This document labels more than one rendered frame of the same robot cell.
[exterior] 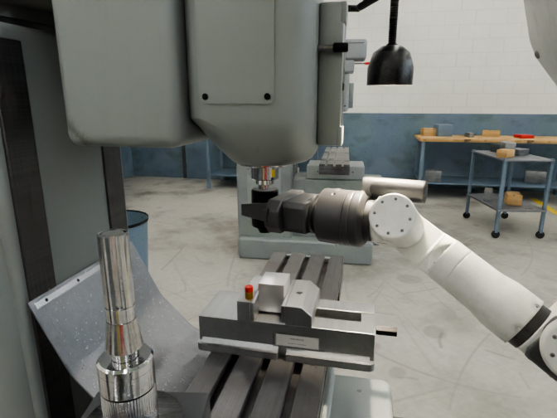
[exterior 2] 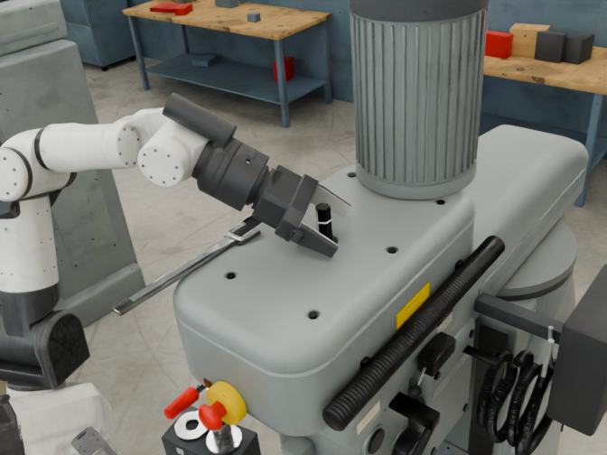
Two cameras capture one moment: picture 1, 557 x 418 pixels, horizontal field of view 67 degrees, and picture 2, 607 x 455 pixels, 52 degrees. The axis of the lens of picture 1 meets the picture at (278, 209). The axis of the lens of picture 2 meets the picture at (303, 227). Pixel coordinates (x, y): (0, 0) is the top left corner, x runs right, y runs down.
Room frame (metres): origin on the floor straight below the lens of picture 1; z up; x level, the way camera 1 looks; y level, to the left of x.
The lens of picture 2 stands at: (1.07, -0.64, 2.41)
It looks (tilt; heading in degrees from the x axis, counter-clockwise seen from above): 33 degrees down; 121
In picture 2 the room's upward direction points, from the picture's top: 6 degrees counter-clockwise
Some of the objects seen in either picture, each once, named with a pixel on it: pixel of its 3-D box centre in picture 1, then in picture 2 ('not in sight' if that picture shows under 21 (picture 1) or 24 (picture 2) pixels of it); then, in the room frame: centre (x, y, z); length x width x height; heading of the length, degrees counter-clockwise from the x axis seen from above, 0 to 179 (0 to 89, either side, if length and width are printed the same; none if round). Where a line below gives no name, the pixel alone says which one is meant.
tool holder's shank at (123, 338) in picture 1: (118, 296); not in sight; (0.32, 0.13, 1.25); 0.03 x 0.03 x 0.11
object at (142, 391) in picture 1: (129, 394); (221, 430); (0.32, 0.13, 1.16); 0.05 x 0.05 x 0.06
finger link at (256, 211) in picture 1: (256, 211); not in sight; (0.68, 0.04, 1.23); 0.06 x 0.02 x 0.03; 63
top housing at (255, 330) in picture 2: not in sight; (334, 279); (0.71, 0.04, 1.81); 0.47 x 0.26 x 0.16; 78
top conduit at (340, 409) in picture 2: not in sight; (424, 318); (0.86, 0.03, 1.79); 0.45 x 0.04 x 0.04; 78
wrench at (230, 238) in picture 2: not in sight; (189, 265); (0.56, -0.11, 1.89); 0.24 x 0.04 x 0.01; 75
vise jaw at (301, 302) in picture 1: (301, 301); not in sight; (0.77, -0.05, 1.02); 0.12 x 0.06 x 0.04; 168
